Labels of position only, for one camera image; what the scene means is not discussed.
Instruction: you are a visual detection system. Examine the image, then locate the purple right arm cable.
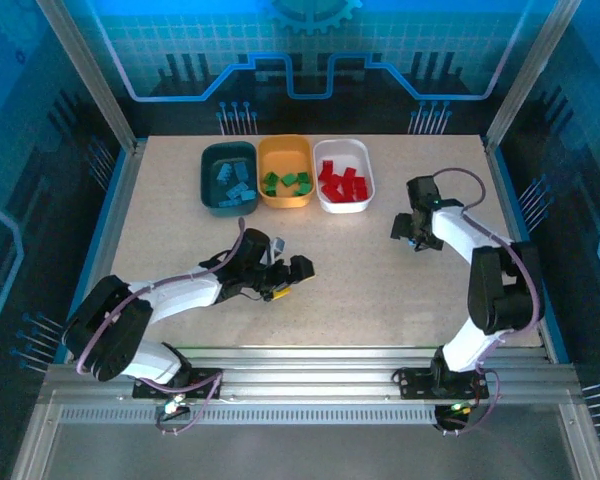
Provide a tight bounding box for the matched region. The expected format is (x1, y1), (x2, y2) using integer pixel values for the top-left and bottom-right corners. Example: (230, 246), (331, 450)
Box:
(432, 167), (542, 436)

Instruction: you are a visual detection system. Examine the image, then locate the orange plastic container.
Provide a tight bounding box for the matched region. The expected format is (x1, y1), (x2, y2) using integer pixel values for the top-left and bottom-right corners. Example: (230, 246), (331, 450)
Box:
(257, 134), (315, 210)

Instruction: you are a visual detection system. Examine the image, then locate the wide aluminium frame rail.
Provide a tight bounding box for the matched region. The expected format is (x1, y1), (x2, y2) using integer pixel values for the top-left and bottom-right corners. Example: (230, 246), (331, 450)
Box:
(42, 346), (584, 406)

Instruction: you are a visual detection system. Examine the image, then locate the aluminium table side rail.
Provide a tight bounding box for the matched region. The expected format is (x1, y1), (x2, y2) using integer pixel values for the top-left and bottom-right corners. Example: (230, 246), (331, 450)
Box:
(64, 141), (147, 364)
(482, 135), (551, 351)

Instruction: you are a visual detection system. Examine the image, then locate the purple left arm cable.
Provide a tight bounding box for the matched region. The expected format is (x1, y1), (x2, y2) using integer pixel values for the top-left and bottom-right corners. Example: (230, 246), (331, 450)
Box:
(74, 217), (246, 435)

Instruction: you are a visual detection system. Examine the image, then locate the dark teal plastic container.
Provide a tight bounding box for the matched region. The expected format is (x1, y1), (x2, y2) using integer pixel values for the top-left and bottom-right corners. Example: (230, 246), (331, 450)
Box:
(199, 140), (260, 219)

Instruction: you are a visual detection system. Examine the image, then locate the grey slotted cable duct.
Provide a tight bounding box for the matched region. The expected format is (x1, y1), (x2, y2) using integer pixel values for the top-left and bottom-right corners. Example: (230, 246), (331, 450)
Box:
(58, 405), (439, 426)

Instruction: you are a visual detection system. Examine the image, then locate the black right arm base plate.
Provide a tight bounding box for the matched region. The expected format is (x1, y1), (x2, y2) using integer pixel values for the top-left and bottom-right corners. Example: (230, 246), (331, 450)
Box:
(397, 367), (491, 400)

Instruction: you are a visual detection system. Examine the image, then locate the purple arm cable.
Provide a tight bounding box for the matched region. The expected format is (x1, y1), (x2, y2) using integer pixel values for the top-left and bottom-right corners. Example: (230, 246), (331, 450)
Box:
(74, 217), (246, 435)
(432, 167), (542, 436)

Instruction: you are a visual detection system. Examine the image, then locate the aluminium frame post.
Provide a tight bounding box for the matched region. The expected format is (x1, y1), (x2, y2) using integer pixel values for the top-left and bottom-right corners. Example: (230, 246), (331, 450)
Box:
(483, 0), (584, 146)
(33, 0), (146, 151)

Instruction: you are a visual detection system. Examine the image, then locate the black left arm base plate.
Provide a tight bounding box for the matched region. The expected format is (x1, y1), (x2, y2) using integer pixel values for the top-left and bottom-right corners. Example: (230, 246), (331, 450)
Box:
(131, 367), (224, 400)

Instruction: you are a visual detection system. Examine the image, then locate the blue table side strip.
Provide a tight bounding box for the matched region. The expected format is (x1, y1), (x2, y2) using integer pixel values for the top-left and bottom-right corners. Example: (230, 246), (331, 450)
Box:
(54, 147), (131, 364)

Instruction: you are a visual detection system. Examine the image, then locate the white plastic container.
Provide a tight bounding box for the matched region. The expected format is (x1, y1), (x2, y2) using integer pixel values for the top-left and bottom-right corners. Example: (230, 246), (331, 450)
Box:
(312, 138), (377, 215)

